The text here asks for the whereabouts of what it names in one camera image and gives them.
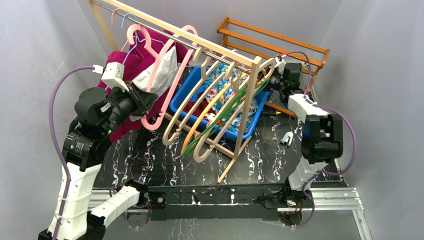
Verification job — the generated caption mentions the green velvet hanger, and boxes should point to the green velvet hanger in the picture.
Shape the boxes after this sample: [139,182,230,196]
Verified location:
[181,78,270,157]

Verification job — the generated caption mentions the blue floral garment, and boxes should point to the blue floral garment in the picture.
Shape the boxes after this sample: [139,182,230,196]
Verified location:
[202,63,259,133]

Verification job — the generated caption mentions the white red poppy garment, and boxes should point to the white red poppy garment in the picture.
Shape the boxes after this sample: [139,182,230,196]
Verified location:
[203,112,222,126]

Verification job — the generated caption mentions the cream wooden hanger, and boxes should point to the cream wooden hanger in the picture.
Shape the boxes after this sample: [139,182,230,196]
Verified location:
[181,58,277,163]
[162,55,227,146]

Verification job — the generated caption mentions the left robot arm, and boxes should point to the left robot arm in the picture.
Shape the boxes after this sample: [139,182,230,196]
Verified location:
[38,83,158,240]

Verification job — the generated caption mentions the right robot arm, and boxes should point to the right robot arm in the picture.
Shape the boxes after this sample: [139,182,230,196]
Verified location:
[269,62,343,207]

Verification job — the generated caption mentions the black yellow marker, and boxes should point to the black yellow marker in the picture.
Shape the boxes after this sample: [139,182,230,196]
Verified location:
[260,111,281,117]

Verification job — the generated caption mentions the orange wooden shoe rack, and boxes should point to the orange wooden shoe rack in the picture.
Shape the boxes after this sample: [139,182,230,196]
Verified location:
[216,17,330,104]

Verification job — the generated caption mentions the blue plastic bin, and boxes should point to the blue plastic bin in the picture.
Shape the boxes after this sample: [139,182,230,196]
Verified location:
[169,65,271,142]

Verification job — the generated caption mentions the magenta garment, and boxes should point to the magenta garment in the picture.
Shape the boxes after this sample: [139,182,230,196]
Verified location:
[97,29,188,143]

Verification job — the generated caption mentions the white plastic clip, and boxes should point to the white plastic clip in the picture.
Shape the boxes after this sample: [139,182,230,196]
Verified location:
[280,131,294,147]

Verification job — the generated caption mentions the wooden clothes rack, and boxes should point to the wooden clothes rack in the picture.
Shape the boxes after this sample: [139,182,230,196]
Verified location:
[88,0,261,183]

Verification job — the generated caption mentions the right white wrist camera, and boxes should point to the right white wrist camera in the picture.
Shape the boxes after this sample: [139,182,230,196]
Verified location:
[274,54,287,73]

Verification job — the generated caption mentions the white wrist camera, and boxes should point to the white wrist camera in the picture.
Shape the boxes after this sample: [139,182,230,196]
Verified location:
[92,61,129,92]
[274,54,287,73]

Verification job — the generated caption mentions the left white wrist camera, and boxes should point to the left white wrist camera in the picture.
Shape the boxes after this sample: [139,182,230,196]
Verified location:
[92,61,129,92]

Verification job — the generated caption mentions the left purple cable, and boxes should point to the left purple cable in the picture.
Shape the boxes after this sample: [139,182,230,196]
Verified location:
[47,65,95,240]

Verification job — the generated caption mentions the thin pink wire hanger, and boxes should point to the thin pink wire hanger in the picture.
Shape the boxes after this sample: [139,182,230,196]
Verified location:
[110,8,130,52]

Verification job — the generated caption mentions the black base frame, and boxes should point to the black base frame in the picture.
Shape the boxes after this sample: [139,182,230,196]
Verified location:
[92,180,319,229]

